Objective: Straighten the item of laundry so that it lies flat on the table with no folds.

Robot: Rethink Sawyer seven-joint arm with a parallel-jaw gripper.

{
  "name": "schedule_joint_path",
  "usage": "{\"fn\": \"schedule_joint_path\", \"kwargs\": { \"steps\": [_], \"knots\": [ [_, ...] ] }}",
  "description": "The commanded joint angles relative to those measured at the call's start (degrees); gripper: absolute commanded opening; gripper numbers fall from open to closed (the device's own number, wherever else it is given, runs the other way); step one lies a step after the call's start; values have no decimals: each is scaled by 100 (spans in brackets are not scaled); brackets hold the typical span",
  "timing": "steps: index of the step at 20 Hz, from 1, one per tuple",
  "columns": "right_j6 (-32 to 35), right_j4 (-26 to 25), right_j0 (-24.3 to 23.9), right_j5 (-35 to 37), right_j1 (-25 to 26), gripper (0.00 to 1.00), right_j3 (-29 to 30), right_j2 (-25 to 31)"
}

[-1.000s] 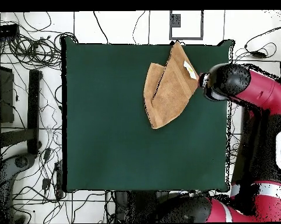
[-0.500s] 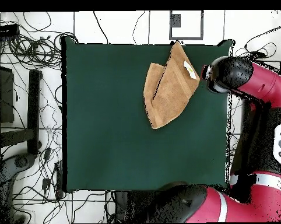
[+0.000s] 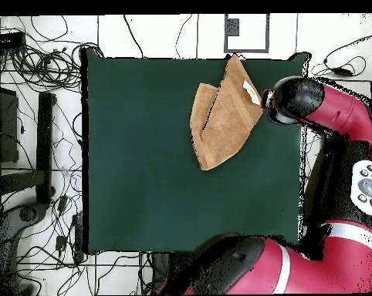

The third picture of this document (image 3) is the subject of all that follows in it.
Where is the black metal frame bar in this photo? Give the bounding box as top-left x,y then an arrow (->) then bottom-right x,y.
35,91 -> 57,205

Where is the office chair base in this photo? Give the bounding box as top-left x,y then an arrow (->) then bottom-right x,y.
0,201 -> 49,296

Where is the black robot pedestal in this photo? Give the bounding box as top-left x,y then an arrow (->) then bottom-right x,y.
139,251 -> 202,295

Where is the black adapter with cable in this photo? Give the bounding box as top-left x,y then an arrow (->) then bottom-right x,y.
323,30 -> 372,78

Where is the flat black box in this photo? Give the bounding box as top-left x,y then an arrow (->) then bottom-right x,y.
0,31 -> 27,51

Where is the tan terry towel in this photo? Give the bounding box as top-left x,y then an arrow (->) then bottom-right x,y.
189,53 -> 265,171

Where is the small black power adapter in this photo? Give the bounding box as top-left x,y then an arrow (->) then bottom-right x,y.
55,235 -> 68,253

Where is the dark green table cloth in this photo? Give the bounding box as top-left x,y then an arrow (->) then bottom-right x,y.
80,47 -> 313,256

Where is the grey square floor marker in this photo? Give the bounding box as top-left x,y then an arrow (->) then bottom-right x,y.
223,13 -> 270,54

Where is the large black box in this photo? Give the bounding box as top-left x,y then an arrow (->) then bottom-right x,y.
0,86 -> 19,163

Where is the long black power strip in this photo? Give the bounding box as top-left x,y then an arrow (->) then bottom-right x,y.
72,212 -> 86,264

